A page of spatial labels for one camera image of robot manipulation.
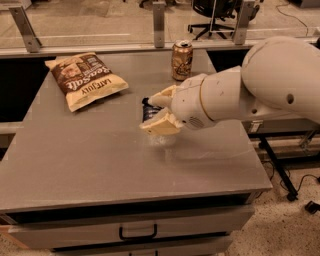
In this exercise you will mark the middle metal railing bracket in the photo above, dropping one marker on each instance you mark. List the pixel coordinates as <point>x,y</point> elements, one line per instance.
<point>158,23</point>

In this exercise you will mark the dark blue rxbar wrapper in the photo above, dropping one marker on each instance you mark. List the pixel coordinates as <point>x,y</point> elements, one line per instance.
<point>149,111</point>

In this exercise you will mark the black office chair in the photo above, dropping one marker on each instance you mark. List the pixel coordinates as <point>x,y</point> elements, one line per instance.
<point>215,10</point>

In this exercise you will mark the right metal railing bracket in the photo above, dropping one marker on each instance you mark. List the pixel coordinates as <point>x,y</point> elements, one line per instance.
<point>240,32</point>

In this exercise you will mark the brown sea salt chip bag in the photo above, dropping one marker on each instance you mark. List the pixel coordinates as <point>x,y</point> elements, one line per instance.
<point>84,78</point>

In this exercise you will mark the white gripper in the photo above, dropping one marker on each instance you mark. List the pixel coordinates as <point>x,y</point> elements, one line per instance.
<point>187,103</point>

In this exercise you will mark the black stand leg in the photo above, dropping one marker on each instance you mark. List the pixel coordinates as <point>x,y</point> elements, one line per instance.
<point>292,192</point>

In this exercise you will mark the grey drawer cabinet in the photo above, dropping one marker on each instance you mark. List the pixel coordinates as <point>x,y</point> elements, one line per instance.
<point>69,180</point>

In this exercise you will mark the black upper drawer handle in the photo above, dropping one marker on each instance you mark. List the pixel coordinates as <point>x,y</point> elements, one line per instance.
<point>138,233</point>

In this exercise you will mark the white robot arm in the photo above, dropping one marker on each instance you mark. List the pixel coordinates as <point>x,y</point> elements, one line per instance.
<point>279,76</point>

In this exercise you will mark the gold soda can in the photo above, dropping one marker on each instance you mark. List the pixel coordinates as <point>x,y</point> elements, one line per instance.
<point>181,60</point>

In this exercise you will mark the left metal railing bracket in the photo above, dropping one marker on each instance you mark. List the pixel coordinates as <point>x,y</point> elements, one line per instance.
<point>31,42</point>

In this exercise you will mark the metal railing bracket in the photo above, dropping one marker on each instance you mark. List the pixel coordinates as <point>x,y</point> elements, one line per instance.
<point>31,42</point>
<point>158,23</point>
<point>240,32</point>

